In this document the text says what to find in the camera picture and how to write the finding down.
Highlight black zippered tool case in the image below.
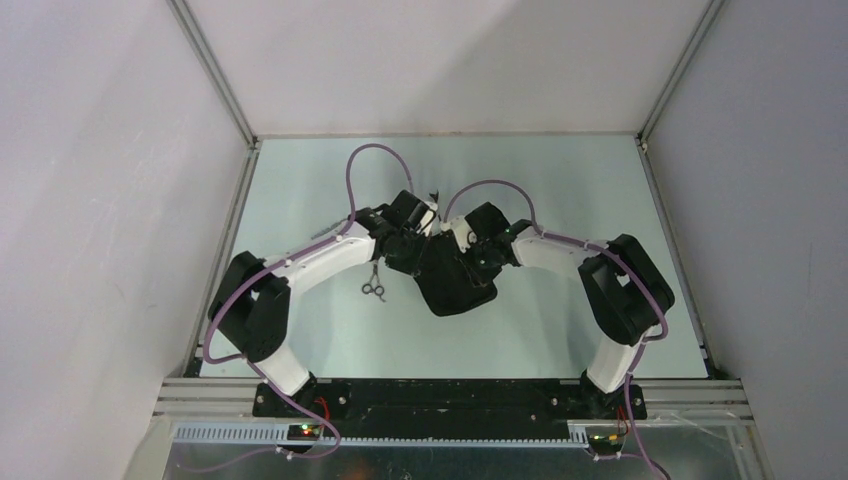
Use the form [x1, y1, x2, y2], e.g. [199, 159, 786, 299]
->
[413, 236, 502, 317]

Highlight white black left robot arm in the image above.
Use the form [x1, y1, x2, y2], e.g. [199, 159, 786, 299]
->
[207, 190, 438, 417]

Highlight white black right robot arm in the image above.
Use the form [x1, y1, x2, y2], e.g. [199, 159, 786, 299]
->
[441, 203, 676, 418]

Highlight silver thinning shears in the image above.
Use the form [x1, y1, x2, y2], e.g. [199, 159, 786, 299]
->
[360, 260, 386, 303]

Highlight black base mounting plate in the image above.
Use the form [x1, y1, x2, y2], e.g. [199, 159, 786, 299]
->
[252, 378, 647, 439]

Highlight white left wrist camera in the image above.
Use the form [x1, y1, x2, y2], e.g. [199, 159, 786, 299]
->
[416, 201, 441, 237]

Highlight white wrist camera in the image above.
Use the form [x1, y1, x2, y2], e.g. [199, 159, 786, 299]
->
[448, 217, 477, 253]
[416, 201, 441, 237]

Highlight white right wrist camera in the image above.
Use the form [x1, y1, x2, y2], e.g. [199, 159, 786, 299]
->
[448, 217, 477, 253]

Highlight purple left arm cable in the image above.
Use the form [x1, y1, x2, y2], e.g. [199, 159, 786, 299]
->
[201, 142, 415, 367]

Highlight grey slotted cable duct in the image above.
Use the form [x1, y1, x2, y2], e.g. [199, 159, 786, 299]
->
[173, 422, 589, 448]

